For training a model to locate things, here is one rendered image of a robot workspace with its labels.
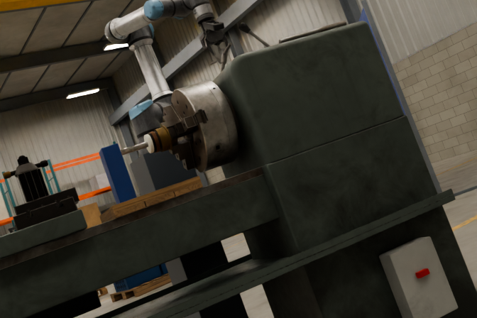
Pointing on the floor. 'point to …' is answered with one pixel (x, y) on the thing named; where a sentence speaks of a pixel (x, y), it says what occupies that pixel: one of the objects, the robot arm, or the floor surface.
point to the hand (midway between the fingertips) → (223, 61)
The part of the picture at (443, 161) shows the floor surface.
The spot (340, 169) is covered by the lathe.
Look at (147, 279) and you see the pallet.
